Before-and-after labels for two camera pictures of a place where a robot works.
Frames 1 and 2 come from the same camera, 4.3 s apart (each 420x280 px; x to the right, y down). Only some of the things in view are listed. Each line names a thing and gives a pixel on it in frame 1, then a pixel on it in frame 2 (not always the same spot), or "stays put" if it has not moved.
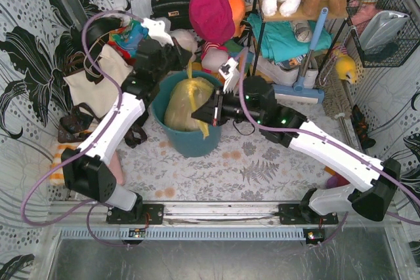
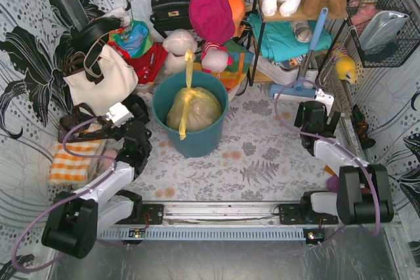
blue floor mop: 299,90 stays put
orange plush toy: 237,5 stays put
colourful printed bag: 126,38 stays put
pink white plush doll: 214,56 stays put
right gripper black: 217,108 -> 298,117
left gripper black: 177,54 -> 99,126
